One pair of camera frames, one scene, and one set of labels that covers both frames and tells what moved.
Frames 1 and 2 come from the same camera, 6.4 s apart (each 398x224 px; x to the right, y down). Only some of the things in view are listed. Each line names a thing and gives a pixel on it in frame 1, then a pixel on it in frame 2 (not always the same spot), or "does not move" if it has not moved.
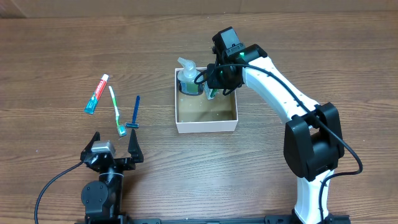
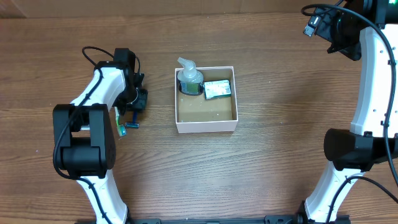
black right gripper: [217, 83] -> [329, 23]
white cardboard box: [196, 114] does not move
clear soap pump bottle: [186, 77] does not move
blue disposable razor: [133, 124] does not move
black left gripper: [134, 149] -> [140, 104]
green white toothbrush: [120, 128] does not move
